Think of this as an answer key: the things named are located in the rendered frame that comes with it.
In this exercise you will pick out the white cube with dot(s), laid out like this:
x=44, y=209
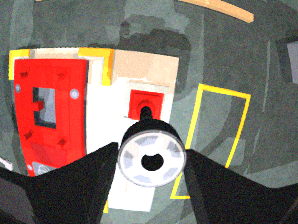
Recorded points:
x=293, y=54

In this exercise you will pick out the yellow rectangular outline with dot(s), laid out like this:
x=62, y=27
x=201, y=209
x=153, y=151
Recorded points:
x=201, y=88

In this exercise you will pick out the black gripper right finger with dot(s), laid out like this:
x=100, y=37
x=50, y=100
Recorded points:
x=221, y=196

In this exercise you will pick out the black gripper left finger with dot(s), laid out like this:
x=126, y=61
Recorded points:
x=73, y=194

